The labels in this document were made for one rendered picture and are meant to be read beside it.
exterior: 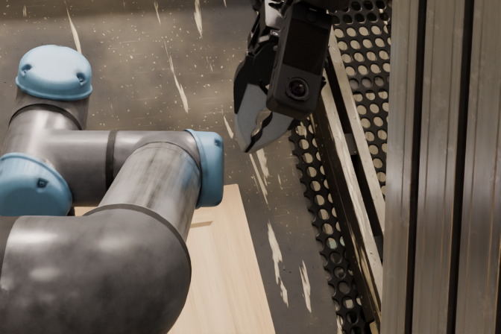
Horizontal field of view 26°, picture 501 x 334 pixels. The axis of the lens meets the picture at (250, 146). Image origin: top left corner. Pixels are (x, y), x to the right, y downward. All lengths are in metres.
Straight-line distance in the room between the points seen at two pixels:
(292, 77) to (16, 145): 0.27
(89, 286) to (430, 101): 0.23
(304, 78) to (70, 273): 0.46
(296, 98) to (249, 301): 0.75
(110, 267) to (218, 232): 1.10
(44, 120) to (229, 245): 0.73
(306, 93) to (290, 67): 0.03
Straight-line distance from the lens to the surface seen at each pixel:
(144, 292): 0.68
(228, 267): 1.74
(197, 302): 1.72
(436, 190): 0.64
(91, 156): 1.04
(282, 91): 1.04
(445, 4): 0.62
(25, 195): 1.03
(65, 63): 1.12
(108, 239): 0.68
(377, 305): 1.78
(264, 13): 1.13
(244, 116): 1.14
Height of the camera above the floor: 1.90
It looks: 16 degrees down
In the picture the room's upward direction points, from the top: straight up
